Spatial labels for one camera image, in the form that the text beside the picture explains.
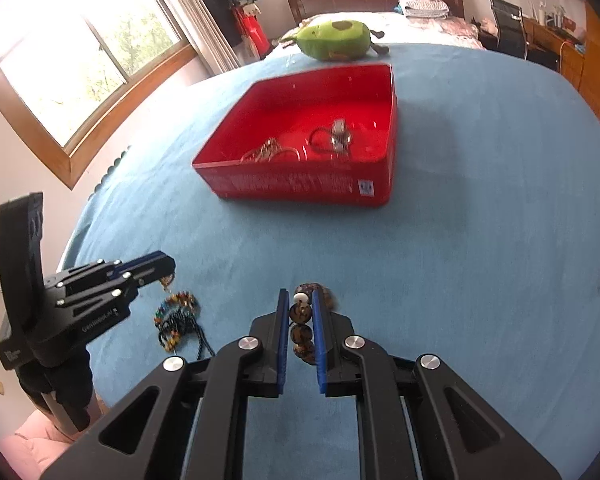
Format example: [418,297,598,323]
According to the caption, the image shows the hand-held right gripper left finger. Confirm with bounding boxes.
[39,287,289,480]

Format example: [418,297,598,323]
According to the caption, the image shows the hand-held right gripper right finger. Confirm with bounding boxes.
[312,285,563,480]

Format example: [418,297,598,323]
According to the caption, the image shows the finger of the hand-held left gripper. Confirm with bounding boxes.
[60,252,177,311]
[55,258,153,286]

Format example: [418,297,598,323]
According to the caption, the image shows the amber bead bracelet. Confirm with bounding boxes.
[287,282,337,363]

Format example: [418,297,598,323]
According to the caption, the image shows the colourful bead necklace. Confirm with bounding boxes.
[154,272,216,358]

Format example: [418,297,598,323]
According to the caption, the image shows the red box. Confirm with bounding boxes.
[191,63,398,208]

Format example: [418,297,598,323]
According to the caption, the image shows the thin silver chain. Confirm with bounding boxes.
[240,137,301,163]

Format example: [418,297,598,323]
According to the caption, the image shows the silver bead chain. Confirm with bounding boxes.
[310,117,353,157]

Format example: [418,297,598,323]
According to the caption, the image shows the person's left hand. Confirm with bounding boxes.
[19,347,97,431]

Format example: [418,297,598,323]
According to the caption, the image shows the person's leg in pink trousers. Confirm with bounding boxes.
[0,410,81,476]

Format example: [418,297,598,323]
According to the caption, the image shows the blue blanket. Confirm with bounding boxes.
[60,42,600,480]

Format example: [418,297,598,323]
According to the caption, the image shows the wooden framed window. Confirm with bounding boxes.
[0,0,201,191]

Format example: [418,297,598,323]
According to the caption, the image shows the white curtain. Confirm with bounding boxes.
[145,0,241,78]

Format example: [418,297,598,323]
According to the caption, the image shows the coat rack with clothes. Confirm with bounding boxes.
[202,0,273,58]

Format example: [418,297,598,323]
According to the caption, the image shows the green avocado plush toy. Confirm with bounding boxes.
[280,17,390,62]

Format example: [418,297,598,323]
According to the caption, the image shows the pink patterned bedding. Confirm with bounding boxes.
[280,11,486,50]

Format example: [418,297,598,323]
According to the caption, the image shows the folded white cloth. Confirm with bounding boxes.
[394,0,451,17]

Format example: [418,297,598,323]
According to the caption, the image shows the black office chair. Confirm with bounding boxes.
[488,0,529,59]

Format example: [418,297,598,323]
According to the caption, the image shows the wooden desk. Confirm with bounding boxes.
[522,15,588,91]

